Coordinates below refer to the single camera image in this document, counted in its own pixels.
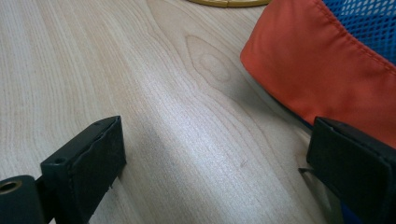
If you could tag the yellow round rim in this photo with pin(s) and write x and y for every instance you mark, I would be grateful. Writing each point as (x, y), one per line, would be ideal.
(229, 2)

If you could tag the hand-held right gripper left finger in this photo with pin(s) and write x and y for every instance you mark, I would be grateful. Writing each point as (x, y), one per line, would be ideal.
(90, 165)

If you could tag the orange and blue cap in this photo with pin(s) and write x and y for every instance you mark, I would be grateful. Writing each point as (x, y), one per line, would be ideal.
(320, 65)

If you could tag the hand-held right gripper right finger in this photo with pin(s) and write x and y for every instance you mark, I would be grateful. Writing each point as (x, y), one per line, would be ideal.
(355, 168)

